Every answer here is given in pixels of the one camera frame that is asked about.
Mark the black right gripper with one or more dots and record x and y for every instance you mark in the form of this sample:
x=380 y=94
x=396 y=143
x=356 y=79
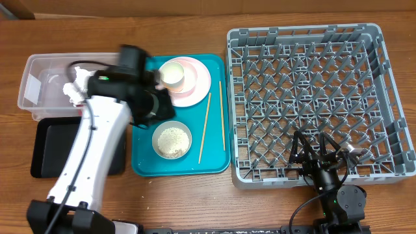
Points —
x=315 y=160

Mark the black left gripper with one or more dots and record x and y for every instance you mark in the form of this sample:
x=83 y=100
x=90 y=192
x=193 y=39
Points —
x=166 y=110

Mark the grey bowl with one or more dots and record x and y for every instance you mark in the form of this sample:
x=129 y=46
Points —
x=165 y=125

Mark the wooden chopstick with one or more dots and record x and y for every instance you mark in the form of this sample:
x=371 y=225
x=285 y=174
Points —
x=204 y=128
x=222 y=115

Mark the white napkin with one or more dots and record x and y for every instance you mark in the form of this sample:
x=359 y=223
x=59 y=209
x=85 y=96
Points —
x=76 y=91

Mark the rice grains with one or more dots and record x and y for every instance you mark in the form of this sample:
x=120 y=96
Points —
x=173 y=143

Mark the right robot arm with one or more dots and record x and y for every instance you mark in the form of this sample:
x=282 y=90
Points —
x=342 y=205

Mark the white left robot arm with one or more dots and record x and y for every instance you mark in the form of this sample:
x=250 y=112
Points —
x=120 y=95

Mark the grey dishwasher rack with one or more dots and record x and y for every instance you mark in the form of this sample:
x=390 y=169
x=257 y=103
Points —
x=316 y=78

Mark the clear plastic waste bin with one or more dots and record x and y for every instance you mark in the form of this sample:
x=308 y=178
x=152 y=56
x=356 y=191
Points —
x=44 y=78

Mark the cream cup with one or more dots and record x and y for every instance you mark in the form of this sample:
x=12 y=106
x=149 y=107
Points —
x=172 y=76

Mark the pink bowl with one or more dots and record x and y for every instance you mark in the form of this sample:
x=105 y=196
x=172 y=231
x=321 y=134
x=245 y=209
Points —
x=190 y=76

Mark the pink plate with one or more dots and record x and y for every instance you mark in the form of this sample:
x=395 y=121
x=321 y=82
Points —
x=201 y=89

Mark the teal serving tray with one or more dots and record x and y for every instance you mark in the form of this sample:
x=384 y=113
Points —
x=147 y=163

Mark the black plastic tray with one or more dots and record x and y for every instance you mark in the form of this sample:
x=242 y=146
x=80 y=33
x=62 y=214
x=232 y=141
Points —
x=52 y=145

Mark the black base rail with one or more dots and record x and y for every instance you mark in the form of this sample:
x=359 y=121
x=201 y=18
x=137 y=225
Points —
x=276 y=230

